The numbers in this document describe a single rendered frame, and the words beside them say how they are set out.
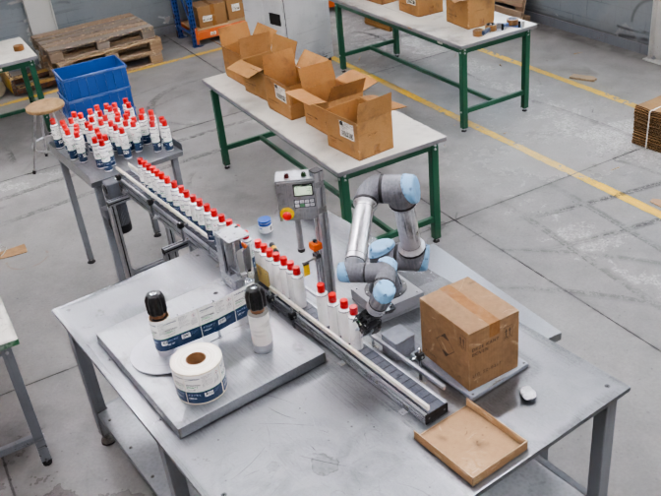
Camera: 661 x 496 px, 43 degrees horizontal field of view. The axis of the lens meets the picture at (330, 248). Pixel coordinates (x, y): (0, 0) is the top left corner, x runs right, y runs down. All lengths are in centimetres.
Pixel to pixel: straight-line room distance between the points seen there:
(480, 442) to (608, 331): 208
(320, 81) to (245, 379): 289
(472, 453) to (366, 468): 37
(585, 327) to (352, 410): 213
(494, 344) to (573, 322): 189
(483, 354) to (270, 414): 83
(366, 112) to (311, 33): 402
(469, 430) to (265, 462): 74
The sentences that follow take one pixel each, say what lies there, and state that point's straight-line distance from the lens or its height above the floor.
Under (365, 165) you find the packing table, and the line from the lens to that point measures 514.
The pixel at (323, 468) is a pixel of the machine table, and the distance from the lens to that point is 304.
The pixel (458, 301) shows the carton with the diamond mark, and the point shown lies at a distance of 326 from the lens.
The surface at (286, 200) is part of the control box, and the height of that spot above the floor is 139.
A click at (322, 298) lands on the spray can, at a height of 103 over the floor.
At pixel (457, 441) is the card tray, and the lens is 309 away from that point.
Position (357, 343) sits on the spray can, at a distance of 340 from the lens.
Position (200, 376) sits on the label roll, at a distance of 322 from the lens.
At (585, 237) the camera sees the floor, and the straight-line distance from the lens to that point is 587.
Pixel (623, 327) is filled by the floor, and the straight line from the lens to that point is 507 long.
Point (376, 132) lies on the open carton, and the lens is 520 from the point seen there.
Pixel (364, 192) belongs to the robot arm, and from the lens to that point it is 329.
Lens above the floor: 299
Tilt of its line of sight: 31 degrees down
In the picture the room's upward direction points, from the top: 6 degrees counter-clockwise
